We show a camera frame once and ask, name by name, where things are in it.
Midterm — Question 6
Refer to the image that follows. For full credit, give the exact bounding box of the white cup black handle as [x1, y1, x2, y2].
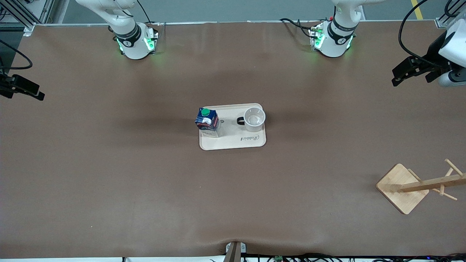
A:
[237, 107, 266, 132]

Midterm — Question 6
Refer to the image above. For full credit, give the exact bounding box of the blue milk carton green cap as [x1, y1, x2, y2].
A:
[194, 107, 220, 138]

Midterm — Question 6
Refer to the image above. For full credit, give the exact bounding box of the wooden cup rack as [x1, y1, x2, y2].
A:
[376, 159, 466, 215]

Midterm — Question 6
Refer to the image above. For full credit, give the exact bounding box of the cream plastic tray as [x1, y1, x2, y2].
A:
[199, 103, 266, 151]

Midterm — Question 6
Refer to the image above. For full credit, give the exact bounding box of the aluminium frame profile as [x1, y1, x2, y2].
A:
[435, 0, 466, 29]
[0, 0, 55, 37]

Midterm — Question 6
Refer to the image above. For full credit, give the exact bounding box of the black left arm base cable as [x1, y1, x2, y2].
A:
[280, 17, 315, 39]

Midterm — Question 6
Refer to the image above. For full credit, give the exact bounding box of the black arm base cable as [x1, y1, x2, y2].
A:
[137, 0, 167, 37]
[280, 17, 315, 39]

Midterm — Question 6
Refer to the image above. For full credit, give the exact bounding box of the black right arm base cable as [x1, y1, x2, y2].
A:
[137, 0, 167, 37]

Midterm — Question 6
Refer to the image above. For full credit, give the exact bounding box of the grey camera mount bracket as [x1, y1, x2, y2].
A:
[225, 241, 247, 262]

